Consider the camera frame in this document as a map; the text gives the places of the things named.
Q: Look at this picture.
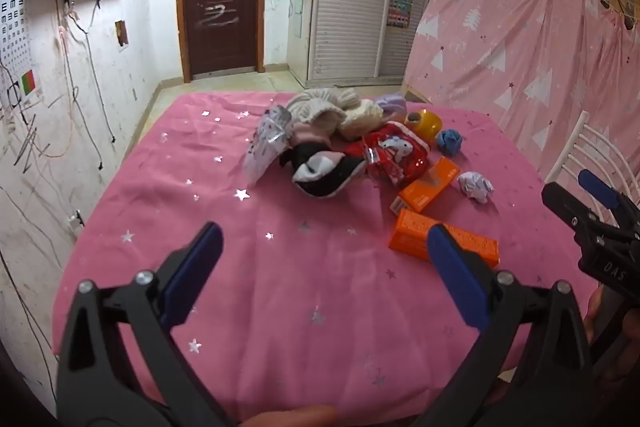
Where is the person's right hand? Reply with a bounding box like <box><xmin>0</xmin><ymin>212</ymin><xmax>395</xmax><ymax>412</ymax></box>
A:
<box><xmin>584</xmin><ymin>284</ymin><xmax>640</xmax><ymax>390</ymax></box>

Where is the red unicorn print packet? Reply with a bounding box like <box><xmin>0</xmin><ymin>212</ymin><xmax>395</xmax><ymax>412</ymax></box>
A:
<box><xmin>345</xmin><ymin>121</ymin><xmax>431</xmax><ymax>188</ymax></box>

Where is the white lavender rolled sock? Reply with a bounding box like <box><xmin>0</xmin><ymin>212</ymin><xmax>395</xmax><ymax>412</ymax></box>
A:
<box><xmin>457</xmin><ymin>171</ymin><xmax>495</xmax><ymax>204</ymax></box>

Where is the small orange box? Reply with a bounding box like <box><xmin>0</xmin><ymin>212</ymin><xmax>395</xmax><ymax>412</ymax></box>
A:
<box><xmin>390</xmin><ymin>157</ymin><xmax>461</xmax><ymax>214</ymax></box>

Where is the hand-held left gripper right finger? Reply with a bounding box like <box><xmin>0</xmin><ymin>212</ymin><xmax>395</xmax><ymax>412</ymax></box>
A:
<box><xmin>410</xmin><ymin>223</ymin><xmax>593</xmax><ymax>427</ymax></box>

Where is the grey white knit sock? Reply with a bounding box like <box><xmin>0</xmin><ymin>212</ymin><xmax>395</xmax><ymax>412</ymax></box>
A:
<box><xmin>287</xmin><ymin>88</ymin><xmax>361</xmax><ymax>128</ymax></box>

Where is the person's left hand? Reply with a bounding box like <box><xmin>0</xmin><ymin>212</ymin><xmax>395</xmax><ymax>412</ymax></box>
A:
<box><xmin>239</xmin><ymin>404</ymin><xmax>342</xmax><ymax>427</ymax></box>

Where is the eye chart poster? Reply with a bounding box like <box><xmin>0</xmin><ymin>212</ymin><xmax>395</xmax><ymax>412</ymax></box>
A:
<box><xmin>0</xmin><ymin>0</ymin><xmax>40</xmax><ymax>108</ymax></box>

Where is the pink tree print curtain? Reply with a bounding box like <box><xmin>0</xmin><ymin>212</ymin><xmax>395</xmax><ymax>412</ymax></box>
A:
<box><xmin>402</xmin><ymin>0</ymin><xmax>640</xmax><ymax>190</ymax></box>

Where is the purple knit sock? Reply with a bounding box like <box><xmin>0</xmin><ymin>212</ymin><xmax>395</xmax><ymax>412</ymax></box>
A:
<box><xmin>374</xmin><ymin>93</ymin><xmax>407</xmax><ymax>120</ymax></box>

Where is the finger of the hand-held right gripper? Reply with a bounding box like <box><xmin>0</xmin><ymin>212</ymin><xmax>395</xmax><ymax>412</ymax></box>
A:
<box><xmin>578</xmin><ymin>169</ymin><xmax>640</xmax><ymax>233</ymax></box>
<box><xmin>541</xmin><ymin>181</ymin><xmax>608</xmax><ymax>238</ymax></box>

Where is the pink black sock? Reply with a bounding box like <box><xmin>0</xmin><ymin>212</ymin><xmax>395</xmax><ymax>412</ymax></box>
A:
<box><xmin>279</xmin><ymin>122</ymin><xmax>347</xmax><ymax>168</ymax></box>

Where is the black white sock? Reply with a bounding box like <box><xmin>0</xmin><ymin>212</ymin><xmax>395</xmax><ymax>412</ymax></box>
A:
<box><xmin>291</xmin><ymin>151</ymin><xmax>369</xmax><ymax>199</ymax></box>

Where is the yellow tape roll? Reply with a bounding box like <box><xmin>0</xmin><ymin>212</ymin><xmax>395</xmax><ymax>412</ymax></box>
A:
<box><xmin>404</xmin><ymin>108</ymin><xmax>444</xmax><ymax>144</ymax></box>

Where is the pink star print tablecloth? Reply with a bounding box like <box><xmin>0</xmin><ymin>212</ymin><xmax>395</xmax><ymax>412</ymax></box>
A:
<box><xmin>52</xmin><ymin>91</ymin><xmax>601</xmax><ymax>427</ymax></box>

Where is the blue rolled sock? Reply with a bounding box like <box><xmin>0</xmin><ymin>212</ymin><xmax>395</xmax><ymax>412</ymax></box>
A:
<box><xmin>436</xmin><ymin>128</ymin><xmax>462</xmax><ymax>157</ymax></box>

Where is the large orange box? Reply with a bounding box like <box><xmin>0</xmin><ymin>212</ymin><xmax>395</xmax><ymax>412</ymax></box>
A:
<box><xmin>389</xmin><ymin>209</ymin><xmax>501</xmax><ymax>269</ymax></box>

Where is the white metal chair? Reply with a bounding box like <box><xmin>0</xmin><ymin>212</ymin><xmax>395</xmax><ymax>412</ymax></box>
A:
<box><xmin>545</xmin><ymin>111</ymin><xmax>640</xmax><ymax>228</ymax></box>

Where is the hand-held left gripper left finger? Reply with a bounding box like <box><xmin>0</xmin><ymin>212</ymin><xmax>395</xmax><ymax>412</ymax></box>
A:
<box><xmin>56</xmin><ymin>221</ymin><xmax>236</xmax><ymax>427</ymax></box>

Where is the cream knit sock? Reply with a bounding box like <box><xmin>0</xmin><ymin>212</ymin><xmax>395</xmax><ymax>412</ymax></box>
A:
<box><xmin>334</xmin><ymin>99</ymin><xmax>387</xmax><ymax>144</ymax></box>

